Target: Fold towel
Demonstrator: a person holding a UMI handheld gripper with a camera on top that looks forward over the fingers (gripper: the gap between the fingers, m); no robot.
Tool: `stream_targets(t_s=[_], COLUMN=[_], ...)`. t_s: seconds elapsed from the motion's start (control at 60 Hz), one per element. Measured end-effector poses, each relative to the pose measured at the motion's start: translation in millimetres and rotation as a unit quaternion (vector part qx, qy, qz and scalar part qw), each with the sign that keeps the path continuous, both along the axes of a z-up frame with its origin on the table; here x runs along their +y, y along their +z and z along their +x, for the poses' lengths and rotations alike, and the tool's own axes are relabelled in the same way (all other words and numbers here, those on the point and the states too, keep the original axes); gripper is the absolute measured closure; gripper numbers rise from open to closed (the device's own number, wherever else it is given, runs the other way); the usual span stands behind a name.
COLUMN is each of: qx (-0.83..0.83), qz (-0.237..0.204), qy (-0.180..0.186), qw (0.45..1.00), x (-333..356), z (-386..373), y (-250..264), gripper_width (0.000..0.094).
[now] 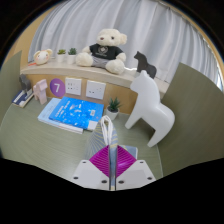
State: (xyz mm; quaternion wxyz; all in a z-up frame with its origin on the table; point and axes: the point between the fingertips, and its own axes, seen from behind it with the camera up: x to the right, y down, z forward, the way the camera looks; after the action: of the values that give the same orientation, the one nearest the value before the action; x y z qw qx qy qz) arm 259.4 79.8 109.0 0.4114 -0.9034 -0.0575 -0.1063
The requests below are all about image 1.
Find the tall green partition panel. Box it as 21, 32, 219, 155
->
156, 62, 224, 178

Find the small potted plant, white pot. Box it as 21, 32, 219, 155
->
55, 48, 67, 64
66, 47, 78, 65
104, 96, 122, 121

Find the beige wooden ledge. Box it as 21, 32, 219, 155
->
19, 59, 171, 116

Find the dark navy book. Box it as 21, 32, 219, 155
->
11, 89, 35, 109

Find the pink horse figurine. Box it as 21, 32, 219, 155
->
32, 78, 49, 106

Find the dark grey horse figurine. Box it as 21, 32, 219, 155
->
18, 73, 33, 94

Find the black horse figurine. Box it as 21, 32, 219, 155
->
133, 50, 158, 80

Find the low green partition panel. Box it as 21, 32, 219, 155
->
0, 50, 23, 124

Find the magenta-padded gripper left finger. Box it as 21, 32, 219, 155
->
70, 144, 112, 191

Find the cream teddy bear, black shirt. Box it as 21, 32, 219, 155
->
75, 28, 128, 75

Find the bright blue book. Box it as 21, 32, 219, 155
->
48, 96, 105, 132

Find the round cream plush toy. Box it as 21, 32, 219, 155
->
32, 48, 54, 66

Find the white wall socket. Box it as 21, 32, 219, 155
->
64, 77, 83, 97
85, 79, 107, 101

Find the large white horse figurine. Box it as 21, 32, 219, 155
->
124, 69, 176, 148

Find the purple round number disc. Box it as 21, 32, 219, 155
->
49, 77, 66, 98

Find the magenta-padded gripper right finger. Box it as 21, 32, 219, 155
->
115, 144, 157, 191

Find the white pleated curtain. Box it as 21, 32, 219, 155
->
28, 0, 224, 91

